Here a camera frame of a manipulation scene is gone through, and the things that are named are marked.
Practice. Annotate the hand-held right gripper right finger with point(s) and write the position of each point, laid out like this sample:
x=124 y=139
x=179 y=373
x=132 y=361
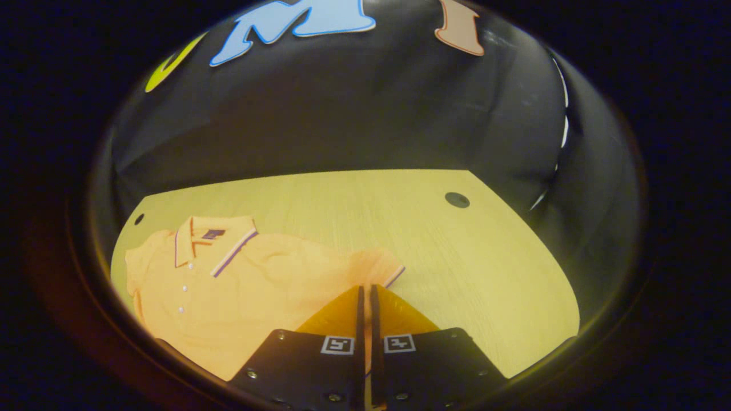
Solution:
x=376 y=342

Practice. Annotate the orange polo T-shirt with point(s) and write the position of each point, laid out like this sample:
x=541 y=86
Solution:
x=268 y=285

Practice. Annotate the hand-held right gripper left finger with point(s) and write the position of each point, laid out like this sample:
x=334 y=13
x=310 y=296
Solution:
x=361 y=342

